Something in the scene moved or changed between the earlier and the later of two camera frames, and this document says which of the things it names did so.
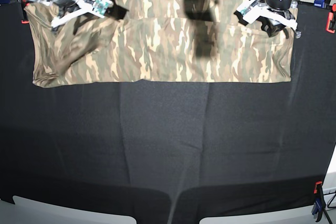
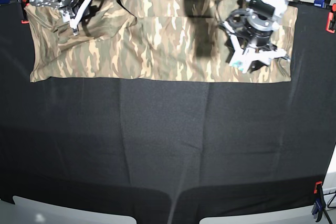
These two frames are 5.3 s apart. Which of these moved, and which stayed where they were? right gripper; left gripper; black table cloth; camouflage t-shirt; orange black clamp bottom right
Moved: left gripper; right gripper
Stayed: black table cloth; orange black clamp bottom right; camouflage t-shirt
